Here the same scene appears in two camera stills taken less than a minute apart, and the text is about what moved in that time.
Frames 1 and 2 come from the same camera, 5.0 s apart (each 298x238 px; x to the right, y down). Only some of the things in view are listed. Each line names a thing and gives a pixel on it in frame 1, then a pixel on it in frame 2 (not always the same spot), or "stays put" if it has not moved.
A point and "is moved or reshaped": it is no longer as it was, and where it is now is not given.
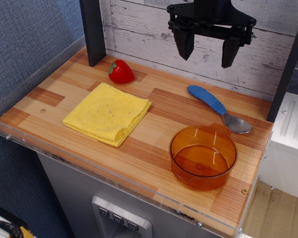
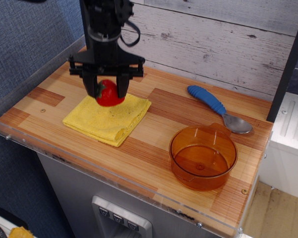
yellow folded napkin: [108, 113] stays put
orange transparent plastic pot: [202, 156] stays put
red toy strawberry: [120, 72] is moved or reshaped
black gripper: [217, 20] to [103, 59]
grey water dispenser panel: [114, 221] stays put
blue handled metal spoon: [235, 124] stays put
